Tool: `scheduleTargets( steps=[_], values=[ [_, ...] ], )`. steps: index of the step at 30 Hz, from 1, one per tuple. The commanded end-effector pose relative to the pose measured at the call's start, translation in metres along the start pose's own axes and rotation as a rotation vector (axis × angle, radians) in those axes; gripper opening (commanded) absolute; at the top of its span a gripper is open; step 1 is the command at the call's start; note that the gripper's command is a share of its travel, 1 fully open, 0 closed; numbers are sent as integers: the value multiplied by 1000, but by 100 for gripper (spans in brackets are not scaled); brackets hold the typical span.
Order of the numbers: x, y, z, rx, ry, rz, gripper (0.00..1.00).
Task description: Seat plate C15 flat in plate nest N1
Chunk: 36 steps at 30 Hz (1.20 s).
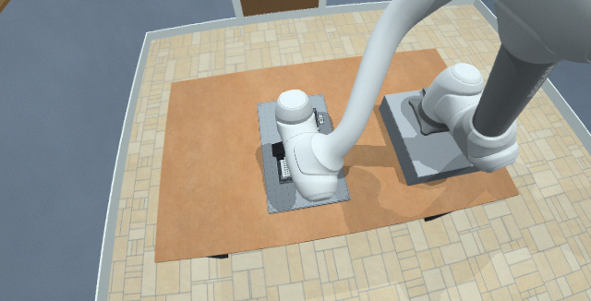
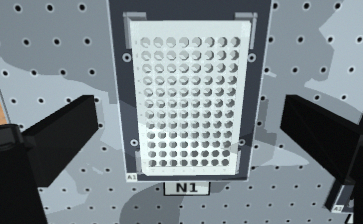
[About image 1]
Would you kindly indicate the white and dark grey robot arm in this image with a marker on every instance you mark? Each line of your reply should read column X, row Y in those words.
column 541, row 32

